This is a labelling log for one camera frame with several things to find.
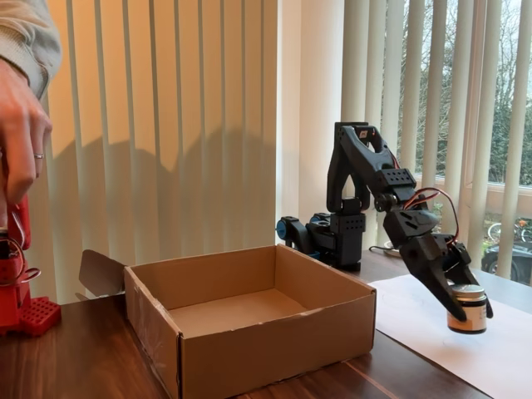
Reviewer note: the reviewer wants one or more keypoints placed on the open brown cardboard box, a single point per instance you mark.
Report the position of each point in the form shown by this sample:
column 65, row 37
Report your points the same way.
column 270, row 353

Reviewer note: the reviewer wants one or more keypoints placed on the red perforated clamp block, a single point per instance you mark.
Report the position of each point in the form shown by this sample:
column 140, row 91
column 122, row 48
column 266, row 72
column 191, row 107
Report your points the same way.
column 41, row 316

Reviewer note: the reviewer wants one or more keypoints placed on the cream vertical blind at window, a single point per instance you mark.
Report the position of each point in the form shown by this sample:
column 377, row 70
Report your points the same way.
column 436, row 83

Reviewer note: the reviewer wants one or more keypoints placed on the dark parked vehicle outside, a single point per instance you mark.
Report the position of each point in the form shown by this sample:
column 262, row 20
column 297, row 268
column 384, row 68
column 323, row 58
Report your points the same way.
column 490, row 257

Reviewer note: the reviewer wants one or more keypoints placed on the cream vertical blind warm lit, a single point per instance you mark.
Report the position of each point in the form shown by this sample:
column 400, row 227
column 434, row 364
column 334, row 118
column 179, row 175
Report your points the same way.
column 166, row 83

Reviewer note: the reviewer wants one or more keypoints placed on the person right hand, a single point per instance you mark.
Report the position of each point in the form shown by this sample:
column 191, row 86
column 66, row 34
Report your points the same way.
column 21, row 137

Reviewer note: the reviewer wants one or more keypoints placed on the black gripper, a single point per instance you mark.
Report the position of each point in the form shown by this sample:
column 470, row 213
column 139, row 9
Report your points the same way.
column 425, row 253

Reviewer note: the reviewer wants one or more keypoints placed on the dark jar with silver lid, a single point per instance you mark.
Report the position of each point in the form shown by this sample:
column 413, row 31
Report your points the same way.
column 474, row 311

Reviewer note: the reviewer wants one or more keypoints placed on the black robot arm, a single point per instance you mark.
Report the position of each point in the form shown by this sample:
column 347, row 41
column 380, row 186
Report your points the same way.
column 353, row 145

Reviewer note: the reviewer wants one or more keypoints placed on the white paper sheet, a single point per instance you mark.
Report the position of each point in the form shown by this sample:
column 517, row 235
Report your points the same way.
column 415, row 332

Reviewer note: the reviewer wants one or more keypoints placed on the beige window frame rail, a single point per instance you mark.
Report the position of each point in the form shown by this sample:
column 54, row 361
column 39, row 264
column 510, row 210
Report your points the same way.
column 503, row 195

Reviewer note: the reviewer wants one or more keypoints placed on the blue black table clamp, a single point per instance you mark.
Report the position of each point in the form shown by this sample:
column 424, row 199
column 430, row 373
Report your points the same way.
column 291, row 232

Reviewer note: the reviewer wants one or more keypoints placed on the red leader arm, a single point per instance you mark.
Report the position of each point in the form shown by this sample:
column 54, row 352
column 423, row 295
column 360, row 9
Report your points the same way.
column 12, row 291

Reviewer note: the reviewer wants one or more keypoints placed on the parked bicycle outside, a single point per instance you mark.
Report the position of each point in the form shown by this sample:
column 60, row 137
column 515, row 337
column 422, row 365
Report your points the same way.
column 519, row 230

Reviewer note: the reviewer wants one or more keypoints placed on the grey sweater sleeve forearm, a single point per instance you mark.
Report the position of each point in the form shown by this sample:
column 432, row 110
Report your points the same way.
column 25, row 37

